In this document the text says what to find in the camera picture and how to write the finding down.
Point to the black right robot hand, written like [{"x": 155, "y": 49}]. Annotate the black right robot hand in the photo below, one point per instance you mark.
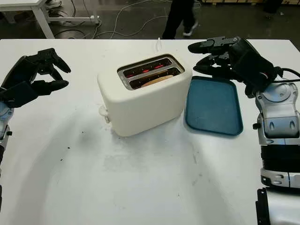
[{"x": 239, "y": 47}]

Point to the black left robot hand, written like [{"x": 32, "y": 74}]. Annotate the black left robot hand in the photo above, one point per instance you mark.
[{"x": 18, "y": 70}]

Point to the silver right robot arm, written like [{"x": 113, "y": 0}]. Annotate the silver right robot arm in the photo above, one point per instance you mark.
[{"x": 281, "y": 112}]

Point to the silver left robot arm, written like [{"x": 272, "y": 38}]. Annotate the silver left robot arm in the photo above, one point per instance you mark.
[{"x": 3, "y": 112}]

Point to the person in beige jacket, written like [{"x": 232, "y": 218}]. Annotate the person in beige jacket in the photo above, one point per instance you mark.
[{"x": 175, "y": 14}]

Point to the brown toast slice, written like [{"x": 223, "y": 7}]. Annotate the brown toast slice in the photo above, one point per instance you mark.
[{"x": 157, "y": 80}]

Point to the cream two-slot toaster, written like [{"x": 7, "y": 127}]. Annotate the cream two-slot toaster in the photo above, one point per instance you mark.
[{"x": 140, "y": 107}]

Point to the black stand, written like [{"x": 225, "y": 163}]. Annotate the black stand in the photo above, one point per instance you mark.
[{"x": 272, "y": 8}]

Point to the blue plastic tray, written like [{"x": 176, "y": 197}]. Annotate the blue plastic tray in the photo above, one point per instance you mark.
[{"x": 213, "y": 107}]

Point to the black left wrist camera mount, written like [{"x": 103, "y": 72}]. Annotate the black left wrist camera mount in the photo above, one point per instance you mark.
[{"x": 18, "y": 95}]

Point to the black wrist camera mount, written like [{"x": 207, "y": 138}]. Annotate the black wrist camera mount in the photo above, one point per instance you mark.
[
  {"x": 18, "y": 95},
  {"x": 254, "y": 71}
]

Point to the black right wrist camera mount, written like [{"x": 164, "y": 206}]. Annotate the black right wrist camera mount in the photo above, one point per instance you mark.
[{"x": 254, "y": 71}]

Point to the white table leg frame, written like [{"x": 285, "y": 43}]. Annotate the white table leg frame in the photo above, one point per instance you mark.
[{"x": 44, "y": 25}]

